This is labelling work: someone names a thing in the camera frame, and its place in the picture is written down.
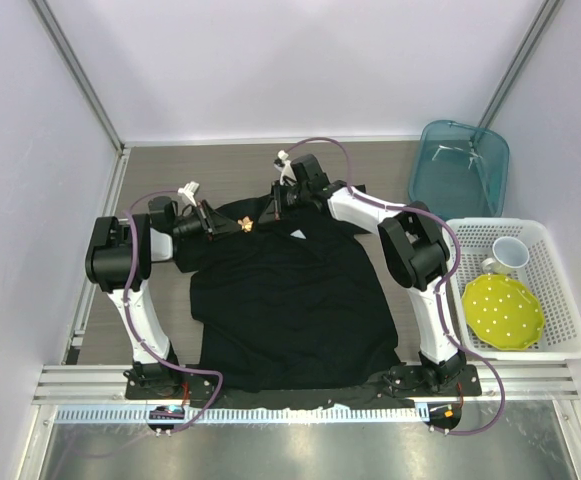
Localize white paper label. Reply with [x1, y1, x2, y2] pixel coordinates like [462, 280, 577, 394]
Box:
[291, 230, 306, 240]

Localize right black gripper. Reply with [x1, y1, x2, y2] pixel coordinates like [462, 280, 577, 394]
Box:
[259, 181, 309, 226]

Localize black t-shirt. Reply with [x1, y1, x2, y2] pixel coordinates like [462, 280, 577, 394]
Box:
[175, 208, 399, 392]

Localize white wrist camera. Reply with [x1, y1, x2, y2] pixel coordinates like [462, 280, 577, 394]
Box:
[273, 150, 296, 186]
[177, 181, 200, 207]

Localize white slotted cable duct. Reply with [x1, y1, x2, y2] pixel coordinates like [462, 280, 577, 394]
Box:
[54, 403, 429, 427]

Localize white perforated plastic basket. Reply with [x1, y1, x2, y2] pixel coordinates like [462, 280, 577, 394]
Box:
[444, 217, 581, 362]

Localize red gold brooch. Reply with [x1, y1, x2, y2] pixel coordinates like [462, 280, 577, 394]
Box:
[237, 216, 254, 233]

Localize yellow dotted plate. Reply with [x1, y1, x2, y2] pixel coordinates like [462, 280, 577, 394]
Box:
[462, 274, 545, 351]

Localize teal transparent plastic bin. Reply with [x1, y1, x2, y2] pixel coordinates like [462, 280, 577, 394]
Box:
[408, 120, 510, 221]

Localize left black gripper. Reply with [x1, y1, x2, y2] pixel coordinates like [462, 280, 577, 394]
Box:
[172, 201, 242, 244]

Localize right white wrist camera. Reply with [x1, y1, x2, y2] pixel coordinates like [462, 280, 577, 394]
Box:
[273, 150, 296, 186]

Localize light blue mug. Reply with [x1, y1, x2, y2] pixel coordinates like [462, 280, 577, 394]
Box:
[481, 236, 530, 275]

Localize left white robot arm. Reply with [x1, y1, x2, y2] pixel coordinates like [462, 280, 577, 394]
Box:
[85, 190, 242, 399]

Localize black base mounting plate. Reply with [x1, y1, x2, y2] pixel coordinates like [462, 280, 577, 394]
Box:
[124, 360, 484, 409]

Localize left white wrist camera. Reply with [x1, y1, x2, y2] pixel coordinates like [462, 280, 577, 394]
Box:
[177, 181, 200, 207]

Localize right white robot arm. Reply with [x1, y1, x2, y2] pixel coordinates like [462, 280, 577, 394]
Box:
[257, 150, 467, 395]

